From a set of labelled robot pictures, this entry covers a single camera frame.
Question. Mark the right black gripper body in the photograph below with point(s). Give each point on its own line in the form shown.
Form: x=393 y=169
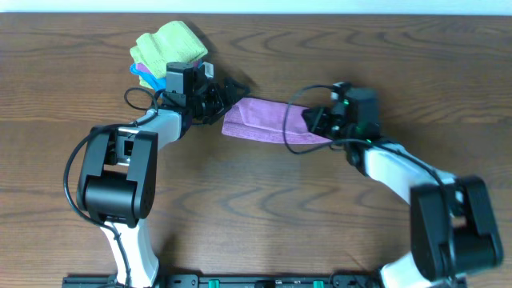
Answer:
x=335 y=127

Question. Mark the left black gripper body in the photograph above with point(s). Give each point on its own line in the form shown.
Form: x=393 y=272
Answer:
x=218 y=101

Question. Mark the purple microfiber cloth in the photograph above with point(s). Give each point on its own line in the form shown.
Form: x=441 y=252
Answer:
x=261 y=120

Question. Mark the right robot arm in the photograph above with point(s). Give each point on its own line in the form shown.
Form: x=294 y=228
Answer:
x=453 y=231

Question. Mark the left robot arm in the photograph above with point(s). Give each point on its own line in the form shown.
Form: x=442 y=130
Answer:
x=117 y=182

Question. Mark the blue folded cloth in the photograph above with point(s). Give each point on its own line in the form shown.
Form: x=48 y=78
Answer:
x=157 y=83

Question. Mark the top green folded cloth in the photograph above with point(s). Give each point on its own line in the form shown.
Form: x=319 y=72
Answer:
x=173 y=42

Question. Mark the purple folded cloth in stack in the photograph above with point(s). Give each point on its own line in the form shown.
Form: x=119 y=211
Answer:
x=143 y=68

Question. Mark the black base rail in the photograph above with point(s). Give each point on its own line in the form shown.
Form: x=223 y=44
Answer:
x=195 y=281

